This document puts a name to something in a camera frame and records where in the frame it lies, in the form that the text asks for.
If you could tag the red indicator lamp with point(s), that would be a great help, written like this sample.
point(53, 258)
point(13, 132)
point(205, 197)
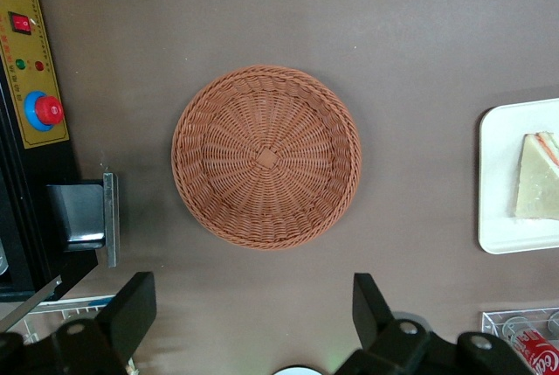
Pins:
point(39, 65)

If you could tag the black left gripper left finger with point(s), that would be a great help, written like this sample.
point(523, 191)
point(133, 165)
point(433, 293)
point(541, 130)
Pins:
point(131, 305)

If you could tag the red emergency stop button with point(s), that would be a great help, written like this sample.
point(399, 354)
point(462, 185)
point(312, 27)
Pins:
point(49, 110)

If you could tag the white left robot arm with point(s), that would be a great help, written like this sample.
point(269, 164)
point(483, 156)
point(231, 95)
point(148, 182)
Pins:
point(297, 371)

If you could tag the beige rectangular tray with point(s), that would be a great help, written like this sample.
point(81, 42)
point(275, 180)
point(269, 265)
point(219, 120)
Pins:
point(498, 174)

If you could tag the clear acrylic bottle rack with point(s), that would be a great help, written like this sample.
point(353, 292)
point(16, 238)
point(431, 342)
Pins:
point(493, 322)

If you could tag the black machine with yellow panel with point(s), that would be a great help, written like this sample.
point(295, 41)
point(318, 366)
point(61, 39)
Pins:
point(39, 174)

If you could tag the triangular sandwich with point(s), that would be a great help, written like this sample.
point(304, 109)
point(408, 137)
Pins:
point(539, 178)

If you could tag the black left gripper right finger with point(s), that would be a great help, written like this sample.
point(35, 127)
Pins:
point(369, 305)

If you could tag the green indicator lamp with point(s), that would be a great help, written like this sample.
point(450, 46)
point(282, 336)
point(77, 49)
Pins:
point(19, 63)

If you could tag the strip of blue tape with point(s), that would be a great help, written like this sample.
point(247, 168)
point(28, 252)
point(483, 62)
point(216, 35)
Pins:
point(100, 301)

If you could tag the round brown wicker basket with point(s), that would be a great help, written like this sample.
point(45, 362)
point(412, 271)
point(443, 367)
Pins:
point(266, 158)

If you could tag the red rocker switch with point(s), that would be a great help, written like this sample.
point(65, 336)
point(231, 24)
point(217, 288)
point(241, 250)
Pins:
point(21, 23)

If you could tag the red cola bottle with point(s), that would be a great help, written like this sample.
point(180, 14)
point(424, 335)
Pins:
point(538, 354)

